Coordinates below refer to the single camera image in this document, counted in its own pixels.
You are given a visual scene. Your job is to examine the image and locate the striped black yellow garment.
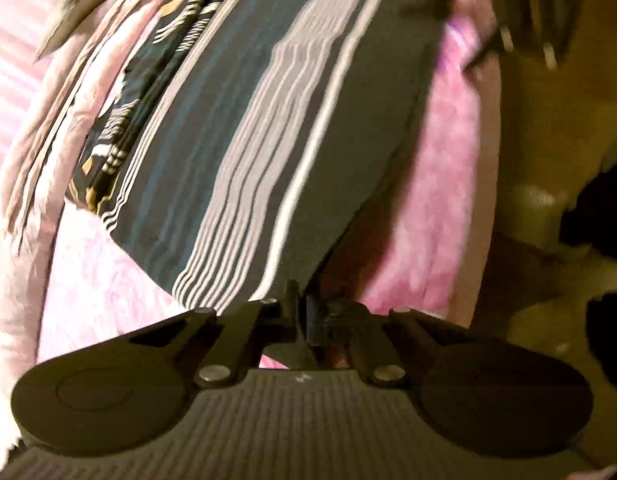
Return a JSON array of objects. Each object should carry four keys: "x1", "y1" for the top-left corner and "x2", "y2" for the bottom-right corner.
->
[{"x1": 66, "y1": 0, "x2": 450, "y2": 312}]

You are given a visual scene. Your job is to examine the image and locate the pink floral bed blanket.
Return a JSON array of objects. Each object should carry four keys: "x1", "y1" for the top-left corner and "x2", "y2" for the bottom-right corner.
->
[{"x1": 37, "y1": 18, "x2": 499, "y2": 361}]

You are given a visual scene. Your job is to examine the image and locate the beige folded quilt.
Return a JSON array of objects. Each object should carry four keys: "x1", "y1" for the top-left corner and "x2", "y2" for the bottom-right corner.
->
[{"x1": 0, "y1": 0, "x2": 165, "y2": 470}]

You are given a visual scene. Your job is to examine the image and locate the grey green pillow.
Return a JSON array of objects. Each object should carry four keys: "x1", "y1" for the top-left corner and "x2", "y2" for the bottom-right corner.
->
[{"x1": 35, "y1": 0, "x2": 139, "y2": 61}]

